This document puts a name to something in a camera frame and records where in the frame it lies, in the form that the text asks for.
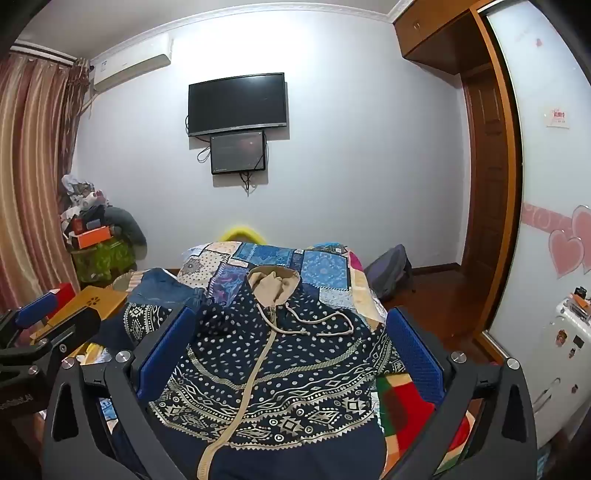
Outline black wall television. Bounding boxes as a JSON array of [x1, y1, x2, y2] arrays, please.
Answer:
[[187, 72, 290, 138]]

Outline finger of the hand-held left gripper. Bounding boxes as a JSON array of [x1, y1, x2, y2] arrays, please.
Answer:
[[0, 307, 101, 370], [0, 292, 60, 349]]

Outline white sliding wardrobe door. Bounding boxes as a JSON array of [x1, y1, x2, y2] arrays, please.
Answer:
[[471, 0, 591, 363]]

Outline blue patchwork quilt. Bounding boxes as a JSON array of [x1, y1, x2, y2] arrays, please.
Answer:
[[177, 240, 357, 311]]

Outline green patterned cloth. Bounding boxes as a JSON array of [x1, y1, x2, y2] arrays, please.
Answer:
[[71, 240, 137, 283]]

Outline orange box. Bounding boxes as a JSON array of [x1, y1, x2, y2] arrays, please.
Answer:
[[76, 226, 113, 249]]

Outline colourful fleece blanket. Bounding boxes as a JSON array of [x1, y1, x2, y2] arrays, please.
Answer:
[[348, 249, 472, 476]]

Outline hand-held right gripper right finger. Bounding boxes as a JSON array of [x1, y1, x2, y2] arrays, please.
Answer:
[[386, 306, 539, 480]]

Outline yellow plastic item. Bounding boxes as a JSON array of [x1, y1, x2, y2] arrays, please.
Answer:
[[219, 224, 267, 243]]

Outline white refrigerator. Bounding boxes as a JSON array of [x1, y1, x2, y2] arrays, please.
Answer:
[[526, 295, 591, 446]]

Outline red box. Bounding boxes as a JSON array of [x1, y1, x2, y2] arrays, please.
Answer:
[[46, 282, 77, 303]]

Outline navy patterned hoodie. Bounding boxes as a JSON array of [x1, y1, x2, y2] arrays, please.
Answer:
[[122, 265, 407, 480]]

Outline blue jeans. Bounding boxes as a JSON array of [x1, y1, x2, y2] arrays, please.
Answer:
[[127, 268, 206, 309]]

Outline wooden door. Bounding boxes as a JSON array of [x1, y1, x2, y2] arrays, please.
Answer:
[[461, 65, 505, 274]]

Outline white air conditioner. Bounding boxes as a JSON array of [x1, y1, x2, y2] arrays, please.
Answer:
[[90, 39, 173, 91]]

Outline small black monitor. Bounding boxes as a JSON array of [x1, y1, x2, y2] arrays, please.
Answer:
[[210, 130, 268, 175]]

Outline grey backpack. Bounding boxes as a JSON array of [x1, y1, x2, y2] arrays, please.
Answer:
[[364, 244, 414, 304]]

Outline striped red curtain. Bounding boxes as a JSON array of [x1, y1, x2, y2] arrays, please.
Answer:
[[0, 52, 91, 317]]

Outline pile of clutter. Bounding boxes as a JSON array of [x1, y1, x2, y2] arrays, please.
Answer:
[[59, 174, 122, 250]]

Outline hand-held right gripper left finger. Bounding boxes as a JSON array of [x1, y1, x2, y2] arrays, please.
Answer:
[[41, 305, 199, 480]]

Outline wooden overhead cabinet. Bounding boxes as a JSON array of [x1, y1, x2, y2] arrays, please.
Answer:
[[393, 0, 486, 75]]

